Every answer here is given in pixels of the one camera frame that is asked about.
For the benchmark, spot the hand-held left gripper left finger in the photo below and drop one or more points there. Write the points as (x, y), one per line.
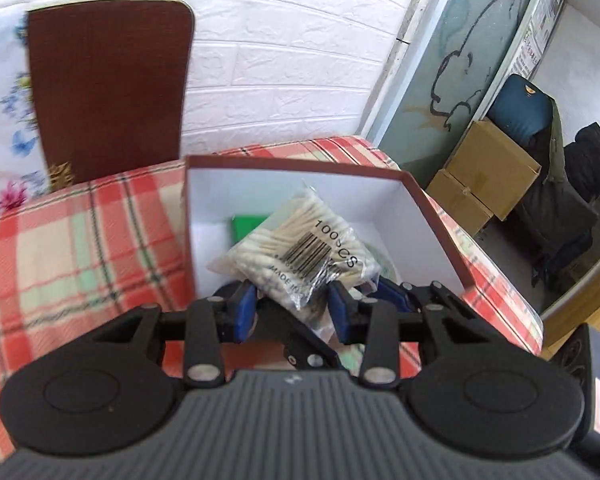
(247, 312)

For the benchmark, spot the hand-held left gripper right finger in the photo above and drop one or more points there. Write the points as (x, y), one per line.
(341, 312)

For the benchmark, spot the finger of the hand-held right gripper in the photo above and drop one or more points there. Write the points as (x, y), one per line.
(305, 347)
(392, 292)

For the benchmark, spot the small green box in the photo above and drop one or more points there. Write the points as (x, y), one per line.
(247, 227)

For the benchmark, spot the cotton swab bag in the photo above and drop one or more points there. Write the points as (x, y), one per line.
(290, 230)

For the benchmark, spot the brown storage box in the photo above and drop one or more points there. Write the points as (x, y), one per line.
(205, 210)

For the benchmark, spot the wooden cabinet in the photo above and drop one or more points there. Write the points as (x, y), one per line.
(585, 305)

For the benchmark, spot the small cardboard box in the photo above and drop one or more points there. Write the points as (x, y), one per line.
(455, 205)

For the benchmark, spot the large cardboard box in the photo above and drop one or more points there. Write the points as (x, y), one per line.
(495, 165)

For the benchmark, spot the blue office chair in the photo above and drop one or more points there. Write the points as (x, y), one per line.
(550, 210)

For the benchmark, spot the red plaid blanket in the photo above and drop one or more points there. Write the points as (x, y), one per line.
(55, 260)

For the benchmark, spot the blue bag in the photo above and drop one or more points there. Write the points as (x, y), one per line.
(520, 110)

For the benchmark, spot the black jacket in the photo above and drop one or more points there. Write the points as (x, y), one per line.
(592, 160)

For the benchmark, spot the frosted glass door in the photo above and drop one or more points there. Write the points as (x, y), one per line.
(460, 50)

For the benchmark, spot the brown box lid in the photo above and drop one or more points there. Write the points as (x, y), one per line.
(110, 90)

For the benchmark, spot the white floral cloth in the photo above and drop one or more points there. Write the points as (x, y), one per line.
(5, 110)

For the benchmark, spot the wall notice sheet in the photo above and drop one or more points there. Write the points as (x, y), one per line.
(542, 15)

